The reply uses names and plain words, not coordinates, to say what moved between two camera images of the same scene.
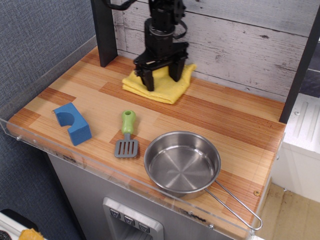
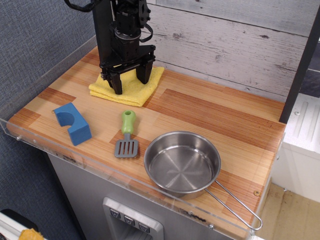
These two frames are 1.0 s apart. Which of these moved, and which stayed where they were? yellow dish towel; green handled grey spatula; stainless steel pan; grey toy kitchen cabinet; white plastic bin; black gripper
Moved: yellow dish towel; black gripper
Stayed: grey toy kitchen cabinet; stainless steel pan; white plastic bin; green handled grey spatula
